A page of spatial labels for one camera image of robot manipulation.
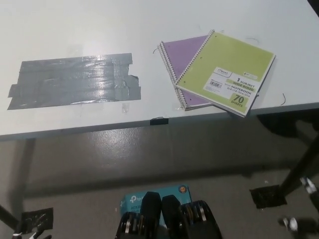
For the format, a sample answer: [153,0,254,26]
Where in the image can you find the green spiral notebook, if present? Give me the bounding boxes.
[174,29,277,118]

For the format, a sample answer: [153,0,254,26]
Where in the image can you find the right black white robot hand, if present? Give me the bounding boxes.
[278,177,319,232]

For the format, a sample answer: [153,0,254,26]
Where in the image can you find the teal router box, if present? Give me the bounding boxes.
[120,184,194,225]

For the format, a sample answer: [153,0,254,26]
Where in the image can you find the grey duct tape patch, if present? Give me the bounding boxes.
[6,52,142,111]

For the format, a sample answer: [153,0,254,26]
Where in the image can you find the purple spiral notebook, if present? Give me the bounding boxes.
[158,34,215,112]

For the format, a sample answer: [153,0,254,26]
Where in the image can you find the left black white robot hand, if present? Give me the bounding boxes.
[11,229,52,239]

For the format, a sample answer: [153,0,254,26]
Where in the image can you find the black robot body blocks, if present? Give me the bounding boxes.
[115,191,224,239]

